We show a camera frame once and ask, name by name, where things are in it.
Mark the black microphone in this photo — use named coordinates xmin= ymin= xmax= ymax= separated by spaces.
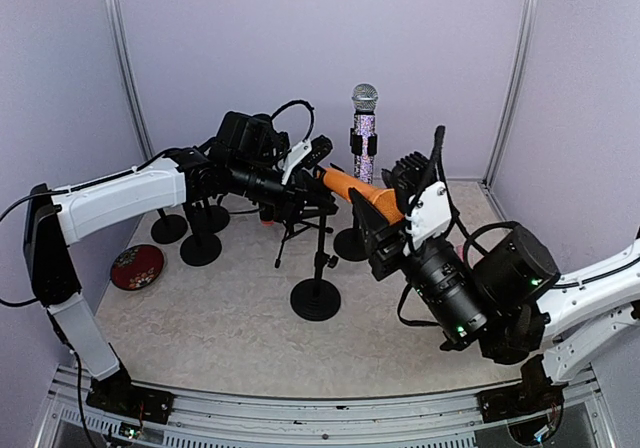
xmin=259 ymin=205 xmax=275 ymax=226

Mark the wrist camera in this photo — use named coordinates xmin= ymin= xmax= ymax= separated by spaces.
xmin=278 ymin=135 xmax=333 ymax=185
xmin=403 ymin=181 xmax=452 ymax=256

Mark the red embroidered round cushion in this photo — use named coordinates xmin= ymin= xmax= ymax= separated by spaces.
xmin=110 ymin=244 xmax=165 ymax=291

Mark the black tripod mic stand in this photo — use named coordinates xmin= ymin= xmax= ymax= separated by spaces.
xmin=274 ymin=190 xmax=333 ymax=269

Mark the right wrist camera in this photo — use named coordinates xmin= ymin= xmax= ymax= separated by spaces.
xmin=403 ymin=181 xmax=452 ymax=256

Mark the pink mic round stand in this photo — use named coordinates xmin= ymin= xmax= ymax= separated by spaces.
xmin=151 ymin=209 xmax=188 ymax=245

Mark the teal mic round stand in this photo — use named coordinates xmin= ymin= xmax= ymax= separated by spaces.
xmin=180 ymin=204 xmax=222 ymax=267

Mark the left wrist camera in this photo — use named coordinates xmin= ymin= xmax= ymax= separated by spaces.
xmin=278 ymin=135 xmax=333 ymax=185

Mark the glitter mic round stand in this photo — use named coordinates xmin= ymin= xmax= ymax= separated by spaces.
xmin=332 ymin=127 xmax=380 ymax=263

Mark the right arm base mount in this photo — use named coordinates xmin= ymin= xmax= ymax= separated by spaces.
xmin=476 ymin=384 xmax=565 ymax=423

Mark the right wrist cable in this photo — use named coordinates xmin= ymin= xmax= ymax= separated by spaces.
xmin=404 ymin=125 xmax=489 ymax=259

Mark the orange mic round stand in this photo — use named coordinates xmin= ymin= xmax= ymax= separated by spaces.
xmin=290 ymin=213 xmax=341 ymax=322

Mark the aluminium front rail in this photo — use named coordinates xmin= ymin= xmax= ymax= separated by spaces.
xmin=34 ymin=372 xmax=621 ymax=448

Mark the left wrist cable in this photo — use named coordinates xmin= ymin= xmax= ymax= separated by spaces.
xmin=267 ymin=99 xmax=317 ymax=144

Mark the orange microphone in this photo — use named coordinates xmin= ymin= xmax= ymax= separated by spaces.
xmin=315 ymin=167 xmax=404 ymax=224

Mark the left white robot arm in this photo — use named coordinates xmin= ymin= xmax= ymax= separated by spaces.
xmin=22 ymin=112 xmax=336 ymax=413

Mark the wrist cable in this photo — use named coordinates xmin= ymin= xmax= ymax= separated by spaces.
xmin=267 ymin=99 xmax=317 ymax=144
xmin=404 ymin=125 xmax=489 ymax=259

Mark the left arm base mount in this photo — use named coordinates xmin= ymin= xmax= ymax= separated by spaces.
xmin=86 ymin=385 xmax=174 ymax=425

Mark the purple mic round stand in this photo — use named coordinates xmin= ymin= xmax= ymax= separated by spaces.
xmin=202 ymin=205 xmax=230 ymax=233

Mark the glitter silver microphone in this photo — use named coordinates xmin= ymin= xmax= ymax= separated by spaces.
xmin=350 ymin=83 xmax=378 ymax=184

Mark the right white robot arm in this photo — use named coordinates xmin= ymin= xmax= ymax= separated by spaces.
xmin=339 ymin=153 xmax=639 ymax=412

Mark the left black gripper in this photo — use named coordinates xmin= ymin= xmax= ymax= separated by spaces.
xmin=228 ymin=156 xmax=337 ymax=222

